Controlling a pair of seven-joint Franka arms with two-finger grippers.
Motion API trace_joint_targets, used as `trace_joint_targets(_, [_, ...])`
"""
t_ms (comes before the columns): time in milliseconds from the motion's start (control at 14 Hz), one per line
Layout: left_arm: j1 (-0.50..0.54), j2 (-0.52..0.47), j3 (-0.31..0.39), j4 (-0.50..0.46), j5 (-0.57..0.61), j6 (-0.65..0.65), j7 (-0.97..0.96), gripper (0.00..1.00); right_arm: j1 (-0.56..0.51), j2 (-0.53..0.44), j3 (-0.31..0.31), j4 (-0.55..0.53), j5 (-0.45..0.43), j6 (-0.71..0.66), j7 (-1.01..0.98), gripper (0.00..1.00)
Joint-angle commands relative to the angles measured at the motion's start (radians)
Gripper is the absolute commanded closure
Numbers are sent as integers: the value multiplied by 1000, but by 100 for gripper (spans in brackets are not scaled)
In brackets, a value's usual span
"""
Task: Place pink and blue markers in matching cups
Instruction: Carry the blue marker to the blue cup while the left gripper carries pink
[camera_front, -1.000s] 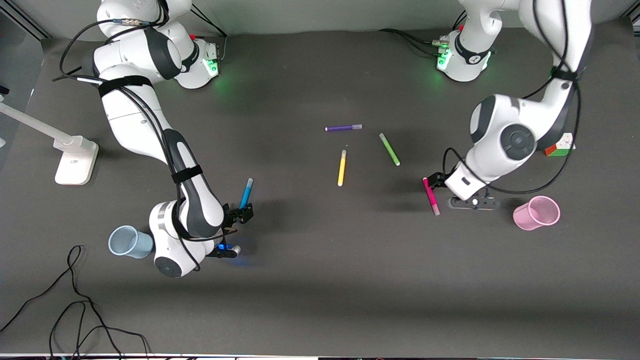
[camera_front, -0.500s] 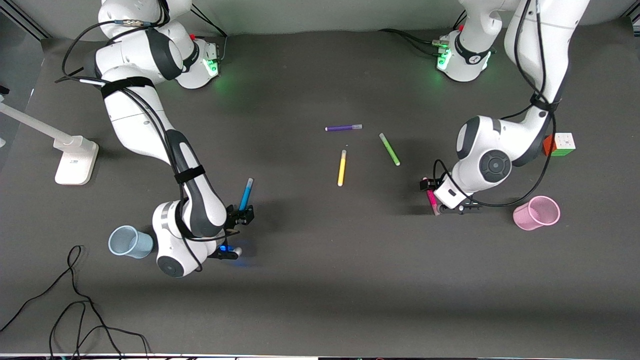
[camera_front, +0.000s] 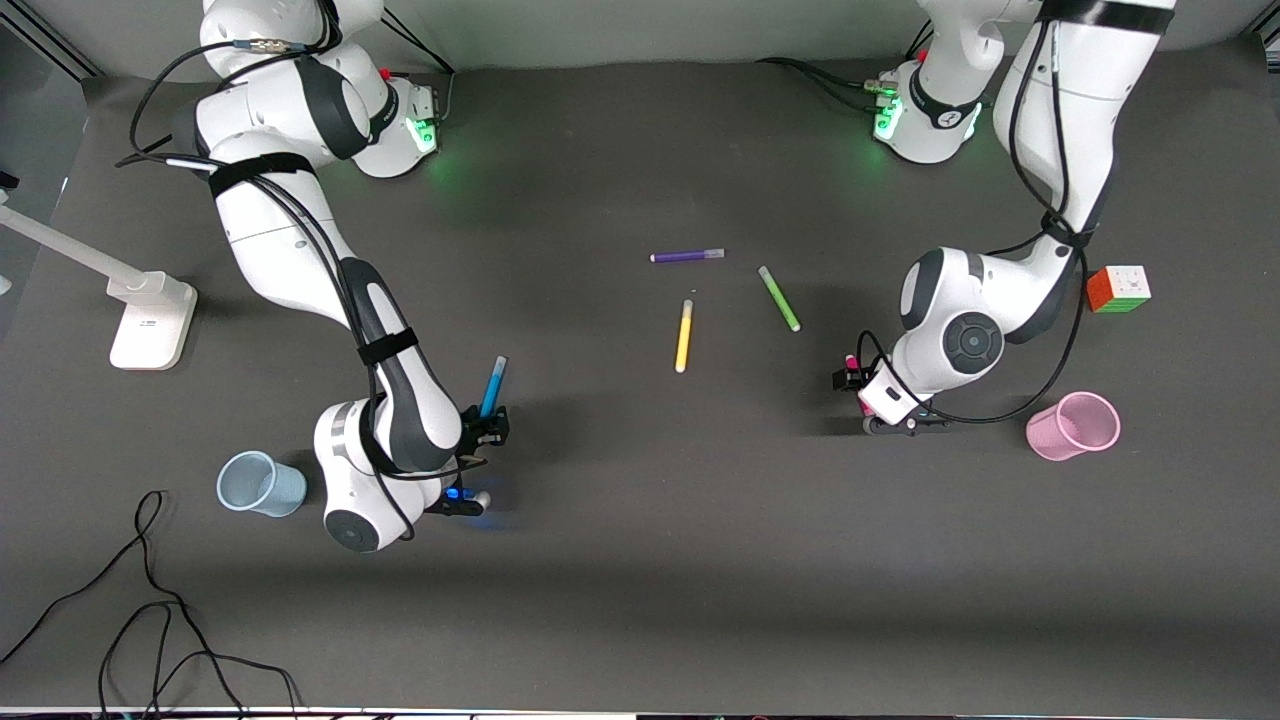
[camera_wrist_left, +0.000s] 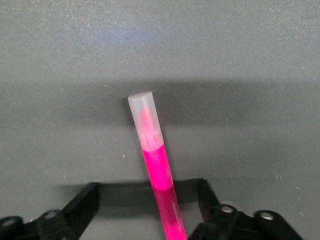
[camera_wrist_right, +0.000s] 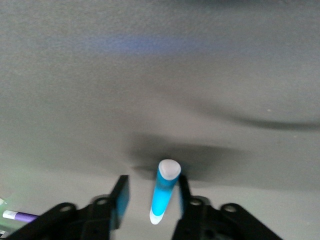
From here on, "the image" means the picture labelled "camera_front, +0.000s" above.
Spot pink plastic cup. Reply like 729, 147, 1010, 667
1026, 391, 1122, 463

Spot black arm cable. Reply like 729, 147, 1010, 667
856, 18, 1113, 427
116, 0, 491, 543

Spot black arm base cables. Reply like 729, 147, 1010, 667
380, 10, 457, 129
755, 20, 936, 113

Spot light blue plastic cup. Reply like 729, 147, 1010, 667
216, 450, 309, 518

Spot loose black cable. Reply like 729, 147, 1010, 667
0, 489, 303, 720

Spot colourful puzzle cube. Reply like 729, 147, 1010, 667
1085, 265, 1153, 315

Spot green marker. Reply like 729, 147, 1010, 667
757, 265, 802, 333

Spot black left arm base cables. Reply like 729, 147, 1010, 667
755, 20, 936, 113

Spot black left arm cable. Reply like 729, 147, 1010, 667
856, 18, 1113, 427

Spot pink marker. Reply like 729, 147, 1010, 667
845, 354, 882, 433

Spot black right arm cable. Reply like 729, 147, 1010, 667
116, 0, 491, 543

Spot black right arm base cables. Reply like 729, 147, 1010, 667
380, 10, 457, 129

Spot blue marker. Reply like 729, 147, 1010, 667
479, 355, 509, 421

